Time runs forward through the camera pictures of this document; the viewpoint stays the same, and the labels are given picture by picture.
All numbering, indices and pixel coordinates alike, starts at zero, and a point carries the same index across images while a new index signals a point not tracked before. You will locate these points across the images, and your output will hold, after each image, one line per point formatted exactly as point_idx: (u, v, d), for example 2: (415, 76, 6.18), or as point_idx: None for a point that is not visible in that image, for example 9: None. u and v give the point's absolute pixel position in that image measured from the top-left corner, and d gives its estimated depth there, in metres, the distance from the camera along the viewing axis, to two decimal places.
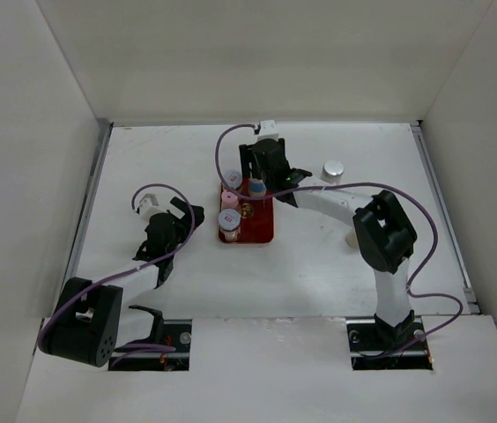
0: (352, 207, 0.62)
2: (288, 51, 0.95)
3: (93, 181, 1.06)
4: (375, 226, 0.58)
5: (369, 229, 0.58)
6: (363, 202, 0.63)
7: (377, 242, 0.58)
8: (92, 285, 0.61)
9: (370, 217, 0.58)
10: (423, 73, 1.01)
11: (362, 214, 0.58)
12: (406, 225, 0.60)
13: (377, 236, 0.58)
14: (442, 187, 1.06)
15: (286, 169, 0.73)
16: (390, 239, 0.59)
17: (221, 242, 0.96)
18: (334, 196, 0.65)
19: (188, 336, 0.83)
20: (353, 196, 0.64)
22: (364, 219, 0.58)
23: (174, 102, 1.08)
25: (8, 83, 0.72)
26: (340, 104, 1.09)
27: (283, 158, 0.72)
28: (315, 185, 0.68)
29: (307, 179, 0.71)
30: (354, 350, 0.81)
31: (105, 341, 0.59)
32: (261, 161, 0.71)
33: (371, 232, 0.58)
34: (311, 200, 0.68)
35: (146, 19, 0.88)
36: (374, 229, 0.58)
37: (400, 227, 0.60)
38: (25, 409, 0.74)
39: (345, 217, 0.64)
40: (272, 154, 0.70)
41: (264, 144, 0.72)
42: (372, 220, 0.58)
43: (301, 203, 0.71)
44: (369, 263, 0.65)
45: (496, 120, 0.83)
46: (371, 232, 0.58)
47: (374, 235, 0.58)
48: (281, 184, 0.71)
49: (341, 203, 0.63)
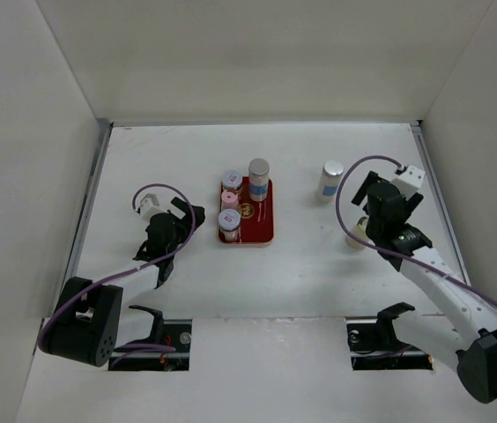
0: (478, 323, 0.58)
2: (288, 51, 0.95)
3: (94, 181, 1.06)
4: None
5: (491, 359, 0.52)
6: (490, 322, 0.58)
7: (492, 374, 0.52)
8: (92, 285, 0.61)
9: (493, 346, 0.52)
10: (424, 73, 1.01)
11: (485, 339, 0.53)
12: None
13: (494, 368, 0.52)
14: (442, 187, 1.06)
15: (399, 226, 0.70)
16: None
17: (221, 242, 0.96)
18: (456, 296, 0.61)
19: (188, 336, 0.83)
20: (479, 307, 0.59)
22: (487, 347, 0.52)
23: (174, 102, 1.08)
25: (9, 81, 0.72)
26: (340, 104, 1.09)
27: (400, 211, 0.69)
28: (434, 266, 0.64)
29: (423, 248, 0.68)
30: (354, 350, 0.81)
31: (104, 341, 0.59)
32: (375, 206, 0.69)
33: (489, 363, 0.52)
34: (425, 281, 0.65)
35: (146, 18, 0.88)
36: (495, 361, 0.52)
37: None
38: (25, 409, 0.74)
39: (461, 322, 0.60)
40: (390, 202, 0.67)
41: (385, 190, 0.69)
42: (495, 352, 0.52)
43: (404, 270, 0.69)
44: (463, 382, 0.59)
45: None
46: (489, 362, 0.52)
47: (492, 367, 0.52)
48: (389, 241, 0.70)
49: (462, 308, 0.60)
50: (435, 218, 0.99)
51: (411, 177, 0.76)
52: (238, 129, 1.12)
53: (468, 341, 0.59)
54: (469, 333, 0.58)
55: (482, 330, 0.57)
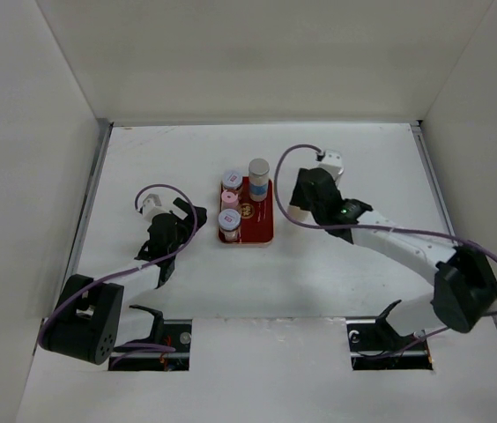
0: (432, 259, 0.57)
2: (288, 51, 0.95)
3: (93, 181, 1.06)
4: (459, 284, 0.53)
5: (455, 288, 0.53)
6: (444, 254, 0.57)
7: (463, 303, 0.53)
8: (93, 283, 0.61)
9: (454, 273, 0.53)
10: (423, 73, 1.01)
11: (445, 272, 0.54)
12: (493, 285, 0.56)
13: (462, 296, 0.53)
14: (442, 187, 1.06)
15: (339, 201, 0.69)
16: (475, 297, 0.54)
17: (221, 242, 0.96)
18: (406, 241, 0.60)
19: (188, 336, 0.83)
20: (429, 245, 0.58)
22: (448, 278, 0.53)
23: (174, 102, 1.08)
25: (8, 79, 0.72)
26: (340, 104, 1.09)
27: (334, 188, 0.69)
28: (380, 225, 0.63)
29: (366, 213, 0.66)
30: (354, 350, 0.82)
31: (105, 338, 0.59)
32: (311, 191, 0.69)
33: (456, 293, 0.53)
34: (376, 241, 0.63)
35: (147, 19, 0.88)
36: (461, 288, 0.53)
37: (485, 284, 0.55)
38: (25, 409, 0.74)
39: (419, 267, 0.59)
40: (322, 183, 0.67)
41: (315, 173, 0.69)
42: (458, 279, 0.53)
43: (357, 239, 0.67)
44: (442, 321, 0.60)
45: None
46: (456, 290, 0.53)
47: (459, 295, 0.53)
48: (334, 217, 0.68)
49: (416, 251, 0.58)
50: (436, 218, 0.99)
51: (331, 159, 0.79)
52: (238, 129, 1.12)
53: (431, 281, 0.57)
54: (429, 273, 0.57)
55: (439, 263, 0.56)
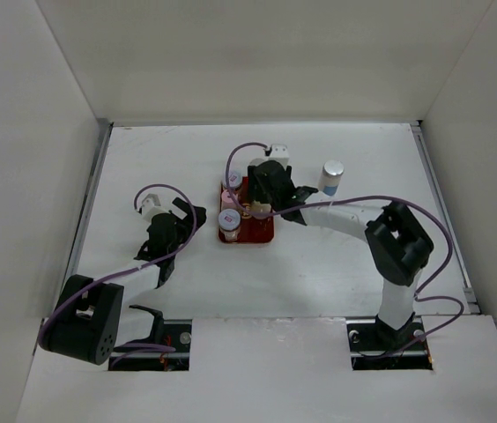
0: (363, 220, 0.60)
2: (287, 50, 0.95)
3: (93, 181, 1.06)
4: (389, 239, 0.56)
5: (383, 242, 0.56)
6: (374, 214, 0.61)
7: (394, 256, 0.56)
8: (93, 283, 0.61)
9: (382, 229, 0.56)
10: (423, 73, 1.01)
11: (374, 227, 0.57)
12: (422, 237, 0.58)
13: (391, 249, 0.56)
14: (443, 187, 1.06)
15: (292, 189, 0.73)
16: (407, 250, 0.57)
17: (221, 242, 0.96)
18: (343, 210, 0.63)
19: (188, 336, 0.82)
20: (363, 210, 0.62)
22: (376, 233, 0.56)
23: (174, 102, 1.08)
25: (8, 79, 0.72)
26: (339, 104, 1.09)
27: (286, 178, 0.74)
28: (322, 201, 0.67)
29: (313, 196, 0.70)
30: (354, 350, 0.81)
31: (105, 339, 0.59)
32: (264, 182, 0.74)
33: (387, 247, 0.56)
34: (321, 216, 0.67)
35: (147, 19, 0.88)
36: (389, 241, 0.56)
37: (415, 237, 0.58)
38: (25, 409, 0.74)
39: (356, 231, 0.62)
40: (273, 173, 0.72)
41: (267, 165, 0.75)
42: (386, 233, 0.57)
43: (309, 221, 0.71)
44: (388, 278, 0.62)
45: None
46: (386, 244, 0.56)
47: (389, 248, 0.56)
48: (286, 202, 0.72)
49: (351, 217, 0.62)
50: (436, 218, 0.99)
51: (278, 152, 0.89)
52: (239, 129, 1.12)
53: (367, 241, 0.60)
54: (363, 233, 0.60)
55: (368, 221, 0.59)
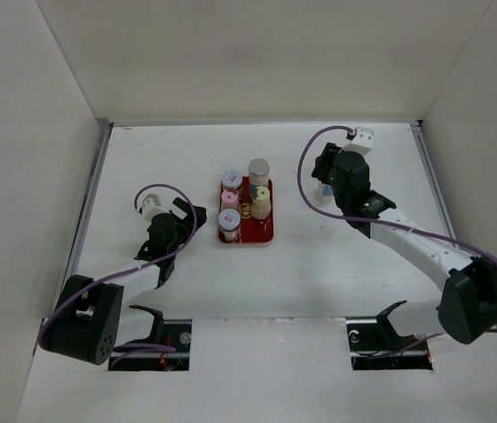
0: (446, 266, 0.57)
2: (287, 50, 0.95)
3: (94, 181, 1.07)
4: (470, 293, 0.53)
5: (463, 296, 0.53)
6: (459, 262, 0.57)
7: (467, 312, 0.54)
8: (93, 283, 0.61)
9: (465, 283, 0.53)
10: (423, 73, 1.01)
11: (457, 279, 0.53)
12: None
13: (469, 305, 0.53)
14: (442, 187, 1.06)
15: (367, 194, 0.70)
16: (482, 309, 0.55)
17: (220, 242, 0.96)
18: (424, 244, 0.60)
19: (188, 336, 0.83)
20: (446, 251, 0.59)
22: (460, 285, 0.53)
23: (174, 103, 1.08)
25: (8, 80, 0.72)
26: (340, 104, 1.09)
27: (367, 181, 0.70)
28: (400, 223, 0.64)
29: (389, 211, 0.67)
30: (354, 350, 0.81)
31: (105, 339, 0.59)
32: (343, 177, 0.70)
33: (463, 301, 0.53)
34: (394, 239, 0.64)
35: (147, 19, 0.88)
36: (470, 298, 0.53)
37: (494, 299, 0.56)
38: (25, 409, 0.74)
39: (432, 270, 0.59)
40: (357, 173, 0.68)
41: (352, 160, 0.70)
42: (468, 288, 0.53)
43: (375, 234, 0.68)
44: (444, 328, 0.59)
45: None
46: (464, 299, 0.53)
47: (466, 304, 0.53)
48: (357, 208, 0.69)
49: (431, 256, 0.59)
50: (436, 218, 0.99)
51: None
52: (239, 129, 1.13)
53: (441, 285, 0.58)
54: (440, 278, 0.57)
55: (452, 269, 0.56)
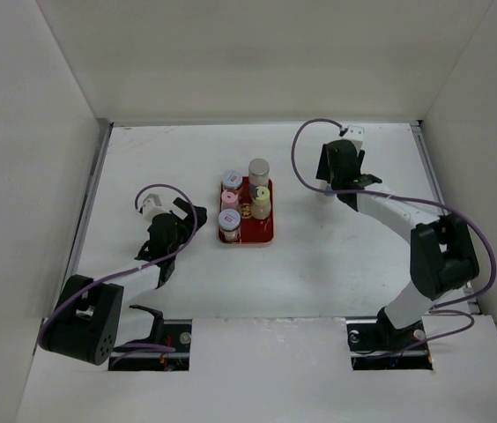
0: (414, 221, 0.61)
2: (287, 50, 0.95)
3: (93, 181, 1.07)
4: (433, 244, 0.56)
5: (426, 245, 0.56)
6: (428, 218, 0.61)
7: (431, 263, 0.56)
8: (92, 284, 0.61)
9: (429, 233, 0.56)
10: (423, 73, 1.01)
11: (421, 229, 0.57)
12: (468, 259, 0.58)
13: (432, 256, 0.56)
14: (443, 186, 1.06)
15: (356, 174, 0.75)
16: (448, 264, 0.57)
17: (221, 242, 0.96)
18: (398, 207, 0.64)
19: (188, 336, 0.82)
20: (418, 211, 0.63)
22: (424, 234, 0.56)
23: (174, 102, 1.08)
25: (8, 80, 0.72)
26: (340, 104, 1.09)
27: (355, 160, 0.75)
28: (381, 191, 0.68)
29: (374, 184, 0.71)
30: (353, 350, 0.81)
31: (104, 340, 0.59)
32: (332, 159, 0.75)
33: (426, 251, 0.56)
34: (374, 205, 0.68)
35: (147, 18, 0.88)
36: (433, 248, 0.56)
37: (462, 256, 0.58)
38: (25, 409, 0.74)
39: (404, 229, 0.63)
40: (344, 152, 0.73)
41: (341, 143, 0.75)
42: (433, 239, 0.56)
43: (361, 206, 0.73)
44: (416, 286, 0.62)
45: None
46: (427, 248, 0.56)
47: (430, 254, 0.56)
48: (347, 185, 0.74)
49: (404, 214, 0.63)
50: None
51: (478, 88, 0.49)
52: (240, 129, 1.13)
53: None
54: None
55: (419, 223, 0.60)
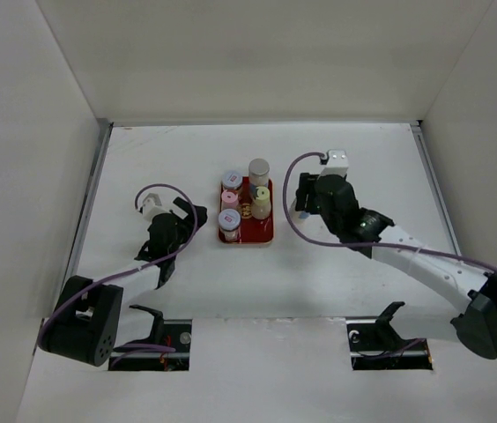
0: (464, 287, 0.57)
2: (288, 50, 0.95)
3: (94, 181, 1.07)
4: (492, 315, 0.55)
5: (488, 319, 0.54)
6: (473, 279, 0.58)
7: (492, 332, 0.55)
8: (92, 285, 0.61)
9: (487, 305, 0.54)
10: (423, 73, 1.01)
11: (478, 302, 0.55)
12: None
13: (493, 326, 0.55)
14: (443, 186, 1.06)
15: (358, 212, 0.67)
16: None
17: (221, 242, 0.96)
18: (436, 266, 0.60)
19: (188, 336, 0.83)
20: (459, 270, 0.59)
22: (484, 308, 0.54)
23: (174, 102, 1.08)
25: (7, 80, 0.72)
26: (340, 104, 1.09)
27: (353, 198, 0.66)
28: (404, 242, 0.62)
29: (389, 229, 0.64)
30: (354, 350, 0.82)
31: (103, 341, 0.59)
32: (329, 202, 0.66)
33: (488, 323, 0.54)
34: (400, 260, 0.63)
35: (146, 18, 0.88)
36: (493, 318, 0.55)
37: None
38: (25, 409, 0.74)
39: (446, 291, 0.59)
40: (342, 194, 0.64)
41: (333, 181, 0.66)
42: (491, 309, 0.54)
43: (376, 255, 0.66)
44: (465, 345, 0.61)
45: None
46: (488, 320, 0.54)
47: (491, 324, 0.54)
48: (352, 231, 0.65)
49: (446, 278, 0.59)
50: (436, 218, 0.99)
51: None
52: (240, 129, 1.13)
53: (458, 307, 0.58)
54: (458, 299, 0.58)
55: (471, 291, 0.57)
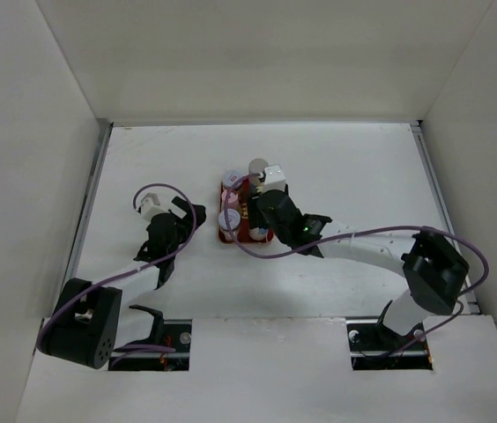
0: (397, 254, 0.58)
2: (287, 50, 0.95)
3: (94, 181, 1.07)
4: (426, 270, 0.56)
5: (423, 275, 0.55)
6: (406, 245, 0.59)
7: (435, 288, 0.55)
8: (91, 287, 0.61)
9: (420, 263, 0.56)
10: (422, 73, 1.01)
11: (411, 263, 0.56)
12: (457, 261, 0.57)
13: (433, 281, 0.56)
14: (443, 186, 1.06)
15: (301, 218, 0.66)
16: (447, 278, 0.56)
17: (221, 242, 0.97)
18: (370, 243, 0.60)
19: (188, 336, 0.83)
20: (391, 240, 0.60)
22: (417, 268, 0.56)
23: (174, 103, 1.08)
25: (8, 80, 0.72)
26: (339, 104, 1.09)
27: (294, 207, 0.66)
28: (342, 233, 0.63)
29: (327, 226, 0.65)
30: (354, 350, 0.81)
31: (102, 344, 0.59)
32: (270, 217, 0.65)
33: (426, 280, 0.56)
34: (343, 248, 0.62)
35: (146, 19, 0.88)
36: (429, 273, 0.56)
37: (451, 263, 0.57)
38: (25, 409, 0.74)
39: (386, 263, 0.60)
40: (282, 206, 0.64)
41: (270, 196, 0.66)
42: (424, 265, 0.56)
43: (327, 252, 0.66)
44: (426, 308, 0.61)
45: (496, 119, 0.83)
46: (426, 277, 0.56)
47: (431, 281, 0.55)
48: (299, 237, 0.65)
49: (381, 249, 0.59)
50: (436, 218, 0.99)
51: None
52: (240, 129, 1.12)
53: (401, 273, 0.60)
54: (396, 267, 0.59)
55: (403, 255, 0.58)
